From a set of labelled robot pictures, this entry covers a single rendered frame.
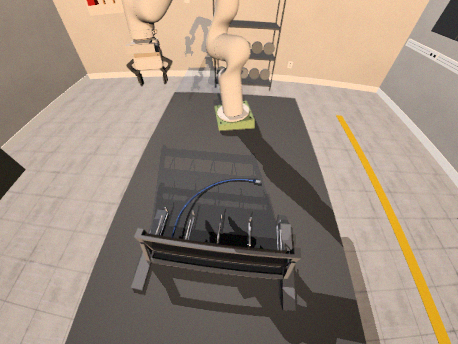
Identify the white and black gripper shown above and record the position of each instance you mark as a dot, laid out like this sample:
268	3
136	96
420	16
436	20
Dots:
150	61

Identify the black network patch panel rack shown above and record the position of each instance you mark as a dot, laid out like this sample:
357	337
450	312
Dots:
219	252

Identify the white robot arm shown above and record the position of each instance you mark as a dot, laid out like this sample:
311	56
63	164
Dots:
233	49

